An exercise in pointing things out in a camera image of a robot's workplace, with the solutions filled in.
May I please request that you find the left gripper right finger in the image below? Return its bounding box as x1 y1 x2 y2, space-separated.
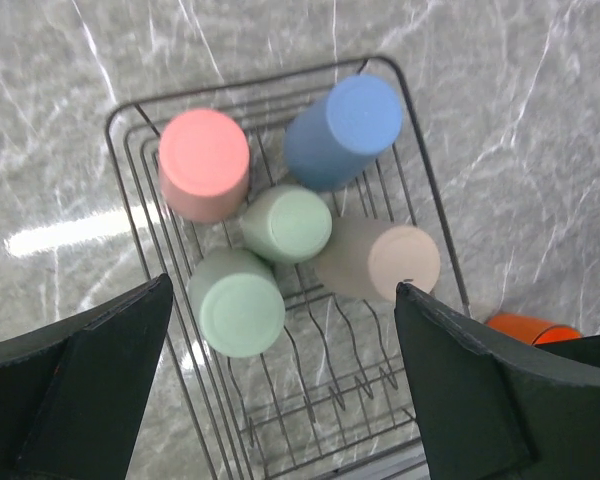
394 283 600 479

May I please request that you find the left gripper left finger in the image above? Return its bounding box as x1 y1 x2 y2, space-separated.
0 274 174 479

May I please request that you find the orange transparent mug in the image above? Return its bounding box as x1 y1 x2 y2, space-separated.
485 312 583 345

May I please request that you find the beige plastic cup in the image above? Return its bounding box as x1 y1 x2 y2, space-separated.
311 217 441 302

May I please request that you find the green cup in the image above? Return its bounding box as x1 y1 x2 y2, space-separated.
187 247 285 358
240 185 332 264

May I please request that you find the pink plastic cup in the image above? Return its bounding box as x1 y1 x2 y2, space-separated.
158 108 250 223

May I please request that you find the blue plastic cup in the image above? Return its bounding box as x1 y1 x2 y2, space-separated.
283 74 404 192

